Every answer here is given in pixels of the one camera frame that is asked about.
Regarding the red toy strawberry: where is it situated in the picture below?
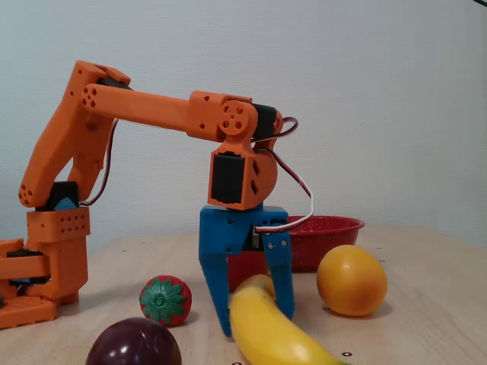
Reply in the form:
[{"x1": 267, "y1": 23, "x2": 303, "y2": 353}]
[{"x1": 138, "y1": 275, "x2": 193, "y2": 327}]

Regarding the orange toy peach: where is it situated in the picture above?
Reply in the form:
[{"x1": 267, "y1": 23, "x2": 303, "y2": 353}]
[{"x1": 316, "y1": 245, "x2": 388, "y2": 318}]

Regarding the dark purple toy plum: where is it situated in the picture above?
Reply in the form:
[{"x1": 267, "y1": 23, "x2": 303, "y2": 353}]
[{"x1": 85, "y1": 317, "x2": 183, "y2": 365}]

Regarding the red speckled bowl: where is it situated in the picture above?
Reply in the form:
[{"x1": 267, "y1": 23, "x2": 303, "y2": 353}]
[{"x1": 285, "y1": 215, "x2": 365, "y2": 273}]

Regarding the red white black wrist cable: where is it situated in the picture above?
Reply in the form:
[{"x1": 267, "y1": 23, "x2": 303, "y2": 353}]
[{"x1": 253, "y1": 116, "x2": 315, "y2": 234}]

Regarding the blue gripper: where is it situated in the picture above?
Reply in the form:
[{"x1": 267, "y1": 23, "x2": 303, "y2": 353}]
[{"x1": 198, "y1": 203, "x2": 296, "y2": 338}]

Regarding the yellow toy banana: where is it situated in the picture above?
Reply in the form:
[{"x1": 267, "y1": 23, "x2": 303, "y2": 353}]
[{"x1": 228, "y1": 274, "x2": 353, "y2": 365}]

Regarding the red white black shoulder cable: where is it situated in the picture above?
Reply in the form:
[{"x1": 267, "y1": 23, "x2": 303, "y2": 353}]
[{"x1": 78, "y1": 119, "x2": 120, "y2": 208}]

